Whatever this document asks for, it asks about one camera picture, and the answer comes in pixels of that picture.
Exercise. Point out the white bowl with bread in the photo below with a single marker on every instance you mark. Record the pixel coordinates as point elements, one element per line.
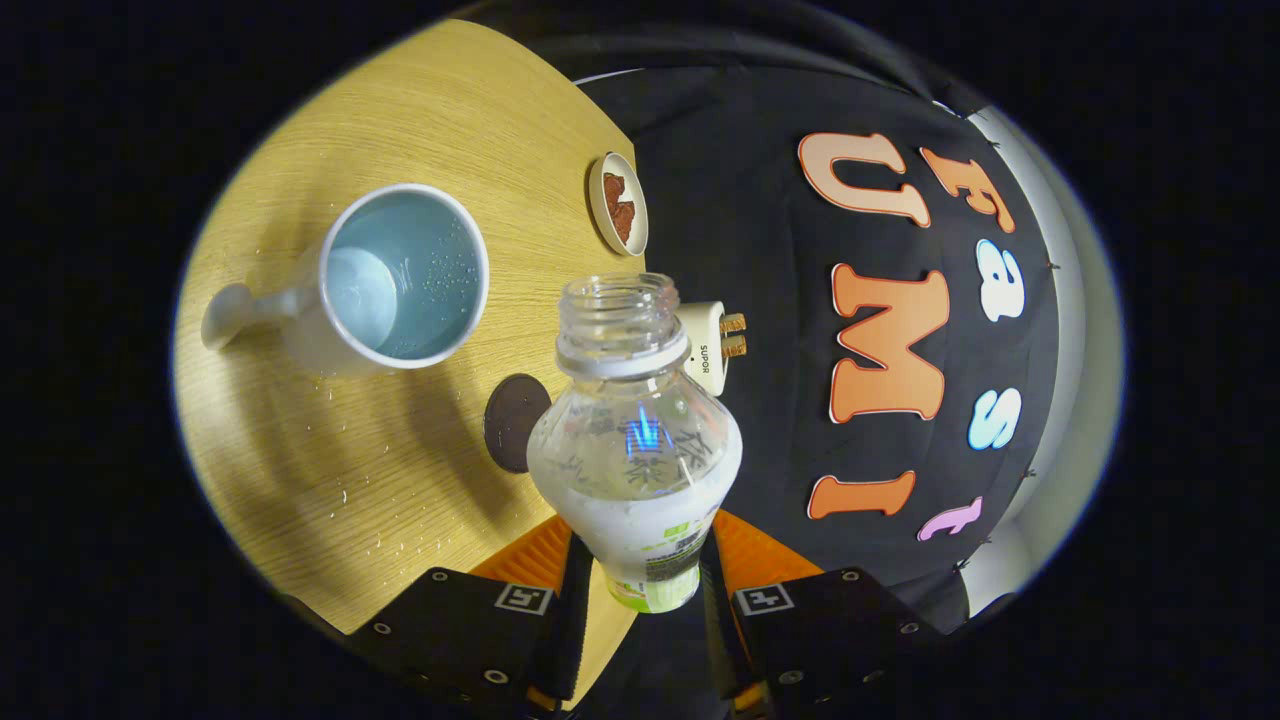
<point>705,335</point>

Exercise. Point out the white cup with blue inside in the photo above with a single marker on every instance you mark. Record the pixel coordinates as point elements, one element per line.
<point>400,300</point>

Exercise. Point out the clear plastic juice bottle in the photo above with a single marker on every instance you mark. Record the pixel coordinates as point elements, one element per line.
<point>640,530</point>

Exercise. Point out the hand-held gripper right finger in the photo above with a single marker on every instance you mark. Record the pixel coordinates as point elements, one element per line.
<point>718,630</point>

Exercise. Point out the wooden table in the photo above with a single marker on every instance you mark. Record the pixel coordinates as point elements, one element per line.
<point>300,480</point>

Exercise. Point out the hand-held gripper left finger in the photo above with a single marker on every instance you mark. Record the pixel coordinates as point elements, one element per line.
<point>575,620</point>

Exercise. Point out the white plate with brown food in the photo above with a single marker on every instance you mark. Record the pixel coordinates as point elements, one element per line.
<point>618,205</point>

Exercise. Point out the dark brown round coaster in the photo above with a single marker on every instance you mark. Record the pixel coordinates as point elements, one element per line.
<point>510,425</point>

